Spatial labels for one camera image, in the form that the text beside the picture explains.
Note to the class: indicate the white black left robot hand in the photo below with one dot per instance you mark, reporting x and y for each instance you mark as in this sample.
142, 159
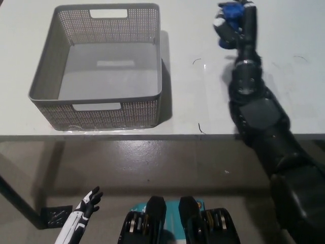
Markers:
78, 216

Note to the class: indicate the black metal table leg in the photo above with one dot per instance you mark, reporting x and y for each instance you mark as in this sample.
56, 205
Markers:
17, 200

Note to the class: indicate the black table foot plate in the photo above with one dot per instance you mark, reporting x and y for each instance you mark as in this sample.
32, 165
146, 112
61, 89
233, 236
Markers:
54, 214

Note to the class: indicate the black teal robot body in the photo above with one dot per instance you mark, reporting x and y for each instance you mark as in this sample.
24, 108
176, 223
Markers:
155, 209

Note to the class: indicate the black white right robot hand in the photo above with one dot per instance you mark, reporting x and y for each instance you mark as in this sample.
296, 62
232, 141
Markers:
250, 30

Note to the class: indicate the grey perforated plastic basket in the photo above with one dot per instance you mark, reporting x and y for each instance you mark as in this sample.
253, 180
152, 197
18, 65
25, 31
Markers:
111, 76

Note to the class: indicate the blue rook chess piece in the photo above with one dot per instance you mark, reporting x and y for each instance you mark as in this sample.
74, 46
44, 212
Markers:
232, 12

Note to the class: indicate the thin curved black thread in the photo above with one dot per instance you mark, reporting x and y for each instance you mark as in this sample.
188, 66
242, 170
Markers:
196, 60
301, 57

